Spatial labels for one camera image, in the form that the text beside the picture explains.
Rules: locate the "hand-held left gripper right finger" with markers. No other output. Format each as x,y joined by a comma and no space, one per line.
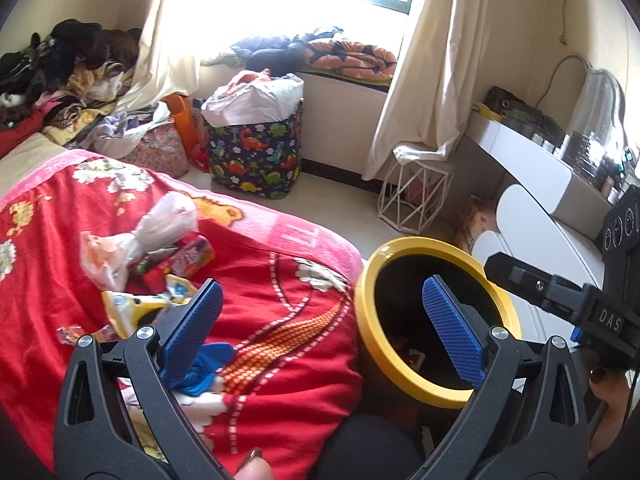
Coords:
450,320

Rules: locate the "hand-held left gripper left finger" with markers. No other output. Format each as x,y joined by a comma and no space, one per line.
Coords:
195,330

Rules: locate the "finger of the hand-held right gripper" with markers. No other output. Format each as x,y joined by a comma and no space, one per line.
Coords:
540,287

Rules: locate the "black bin with yellow rim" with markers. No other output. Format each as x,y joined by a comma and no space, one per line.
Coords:
380,280

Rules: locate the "person's right hand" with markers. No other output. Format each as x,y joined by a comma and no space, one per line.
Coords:
610,395

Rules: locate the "person's left hand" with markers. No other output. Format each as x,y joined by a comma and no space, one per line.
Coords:
255,465

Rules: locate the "white chair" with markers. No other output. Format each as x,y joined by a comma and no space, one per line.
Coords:
525,230

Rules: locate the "colourful snack packet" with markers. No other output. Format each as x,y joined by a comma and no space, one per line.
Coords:
192,257

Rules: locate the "yellow snack wrapper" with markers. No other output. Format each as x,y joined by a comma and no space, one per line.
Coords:
125,305

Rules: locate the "red green snack packet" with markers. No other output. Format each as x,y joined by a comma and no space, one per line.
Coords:
150,270

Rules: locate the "cardboard box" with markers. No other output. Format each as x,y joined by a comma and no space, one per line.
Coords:
472,222

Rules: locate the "silver snack wrapper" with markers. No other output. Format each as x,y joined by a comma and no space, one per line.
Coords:
85,335

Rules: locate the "white plastic bag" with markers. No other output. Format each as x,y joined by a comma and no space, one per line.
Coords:
165,217

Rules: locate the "red floral blanket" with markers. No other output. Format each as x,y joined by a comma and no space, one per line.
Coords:
300,385

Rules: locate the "pale orange plastic bag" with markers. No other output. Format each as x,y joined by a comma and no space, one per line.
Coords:
100,255

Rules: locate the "white desk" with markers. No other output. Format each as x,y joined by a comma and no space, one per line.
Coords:
525,160

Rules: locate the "clear storage container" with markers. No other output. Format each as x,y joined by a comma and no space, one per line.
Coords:
595,160

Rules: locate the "person's dark trouser leg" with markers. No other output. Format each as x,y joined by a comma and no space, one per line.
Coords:
370,450

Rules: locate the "dark bag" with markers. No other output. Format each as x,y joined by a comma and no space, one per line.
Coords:
520,110

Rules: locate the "floral fabric bag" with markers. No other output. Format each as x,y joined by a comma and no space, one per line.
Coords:
160,152

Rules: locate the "yellow box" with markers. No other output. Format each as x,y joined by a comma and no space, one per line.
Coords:
487,111

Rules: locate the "dinosaur print basket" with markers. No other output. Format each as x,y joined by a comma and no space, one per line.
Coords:
255,155

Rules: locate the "arched mirror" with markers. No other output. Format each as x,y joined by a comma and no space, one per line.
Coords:
600,100

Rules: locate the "lilac cloth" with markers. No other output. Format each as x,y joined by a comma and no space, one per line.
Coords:
117,127

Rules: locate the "white window bench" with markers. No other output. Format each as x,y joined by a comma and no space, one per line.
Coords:
340,120

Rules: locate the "white bag in basket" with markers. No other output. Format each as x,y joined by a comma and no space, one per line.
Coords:
260,102

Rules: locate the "beige bed sheet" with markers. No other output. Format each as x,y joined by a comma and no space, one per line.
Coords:
30,160

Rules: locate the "yellow patterned blanket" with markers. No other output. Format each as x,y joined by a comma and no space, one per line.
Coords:
75,122

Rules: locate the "cream curtain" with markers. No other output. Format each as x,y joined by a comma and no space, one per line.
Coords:
165,35
430,60

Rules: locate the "orange cloth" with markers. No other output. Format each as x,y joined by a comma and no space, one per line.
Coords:
247,77

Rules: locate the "red cloth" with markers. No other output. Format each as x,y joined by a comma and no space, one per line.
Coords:
20,132

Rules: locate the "light green cloth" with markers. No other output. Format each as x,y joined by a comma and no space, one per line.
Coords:
217,59

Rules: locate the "orange patterned blanket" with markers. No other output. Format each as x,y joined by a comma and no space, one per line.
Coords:
350,57

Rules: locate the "pile of dark clothes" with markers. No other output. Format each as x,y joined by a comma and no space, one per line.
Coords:
65,55

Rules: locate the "window with dark frame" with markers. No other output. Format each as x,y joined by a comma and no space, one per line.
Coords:
400,2

